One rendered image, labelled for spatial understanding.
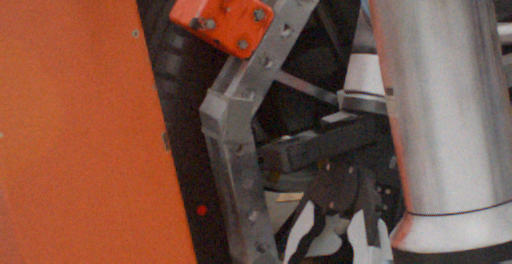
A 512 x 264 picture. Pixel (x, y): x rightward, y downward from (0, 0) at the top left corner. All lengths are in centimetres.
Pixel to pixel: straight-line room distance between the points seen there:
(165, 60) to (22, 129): 50
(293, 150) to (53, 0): 27
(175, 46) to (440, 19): 81
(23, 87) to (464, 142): 45
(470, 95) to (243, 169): 76
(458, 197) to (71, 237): 45
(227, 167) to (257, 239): 10
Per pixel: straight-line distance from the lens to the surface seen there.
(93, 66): 122
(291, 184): 205
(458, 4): 91
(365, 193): 131
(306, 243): 139
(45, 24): 120
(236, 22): 160
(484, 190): 92
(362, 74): 134
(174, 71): 167
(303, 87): 177
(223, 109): 161
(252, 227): 166
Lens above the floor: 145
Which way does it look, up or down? 20 degrees down
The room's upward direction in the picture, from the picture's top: 11 degrees counter-clockwise
